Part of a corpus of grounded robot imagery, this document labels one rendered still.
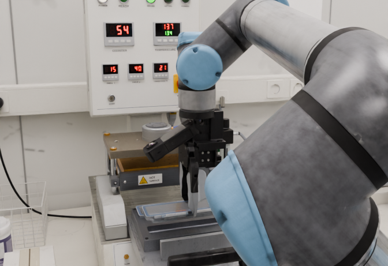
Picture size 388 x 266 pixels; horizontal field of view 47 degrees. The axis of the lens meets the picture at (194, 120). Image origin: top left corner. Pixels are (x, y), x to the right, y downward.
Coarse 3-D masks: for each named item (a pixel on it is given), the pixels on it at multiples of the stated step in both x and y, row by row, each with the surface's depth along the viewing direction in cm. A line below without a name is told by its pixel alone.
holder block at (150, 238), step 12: (132, 216) 103; (204, 216) 99; (144, 228) 94; (156, 228) 95; (168, 228) 96; (180, 228) 97; (192, 228) 97; (204, 228) 94; (216, 228) 94; (144, 240) 89; (156, 240) 89
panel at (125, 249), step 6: (114, 246) 102; (120, 246) 102; (126, 246) 103; (132, 246) 103; (114, 252) 102; (120, 252) 102; (126, 252) 102; (132, 252) 103; (114, 258) 101; (120, 258) 102; (126, 258) 102; (132, 258) 102; (114, 264) 101; (120, 264) 101; (126, 264) 102; (132, 264) 102; (138, 264) 102
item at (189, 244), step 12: (132, 228) 99; (132, 240) 98; (168, 240) 86; (180, 240) 86; (192, 240) 87; (204, 240) 88; (216, 240) 88; (228, 240) 89; (144, 252) 89; (156, 252) 89; (168, 252) 86; (180, 252) 87; (192, 252) 87; (144, 264) 85; (156, 264) 85; (228, 264) 85
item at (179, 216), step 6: (198, 210) 92; (204, 210) 92; (210, 210) 93; (144, 216) 91; (150, 216) 89; (156, 216) 90; (162, 216) 90; (168, 216) 90; (174, 216) 91; (180, 216) 92; (186, 216) 93; (192, 216) 93; (198, 216) 94; (156, 222) 91
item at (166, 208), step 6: (156, 204) 95; (162, 204) 95; (168, 204) 95; (174, 204) 95; (180, 204) 95; (186, 204) 95; (198, 204) 95; (204, 204) 95; (144, 210) 92; (150, 210) 92; (156, 210) 92; (162, 210) 92; (168, 210) 92; (174, 210) 92; (180, 210) 92; (186, 210) 92
